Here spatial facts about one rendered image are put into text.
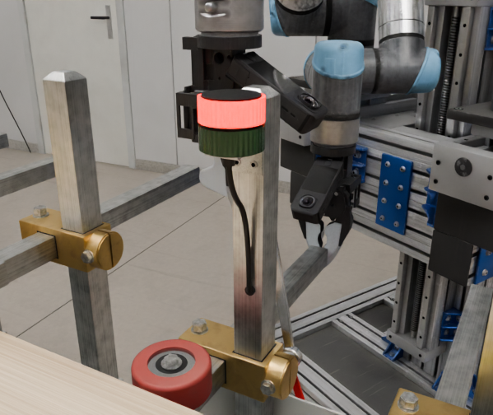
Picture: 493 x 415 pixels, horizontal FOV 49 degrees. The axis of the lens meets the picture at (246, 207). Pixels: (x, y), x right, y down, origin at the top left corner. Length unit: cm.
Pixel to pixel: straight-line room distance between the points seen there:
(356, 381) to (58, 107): 124
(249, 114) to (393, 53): 52
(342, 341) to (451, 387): 118
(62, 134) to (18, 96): 415
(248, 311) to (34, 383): 22
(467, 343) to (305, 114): 35
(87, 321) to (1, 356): 17
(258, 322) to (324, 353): 117
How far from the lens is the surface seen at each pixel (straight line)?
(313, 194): 81
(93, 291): 75
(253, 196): 54
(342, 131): 84
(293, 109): 58
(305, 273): 82
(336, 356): 176
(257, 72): 59
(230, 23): 59
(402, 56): 95
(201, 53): 63
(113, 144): 427
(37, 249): 72
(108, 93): 419
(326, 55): 82
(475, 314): 80
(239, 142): 47
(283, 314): 66
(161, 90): 389
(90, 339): 79
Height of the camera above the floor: 125
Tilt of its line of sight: 22 degrees down
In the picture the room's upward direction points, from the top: straight up
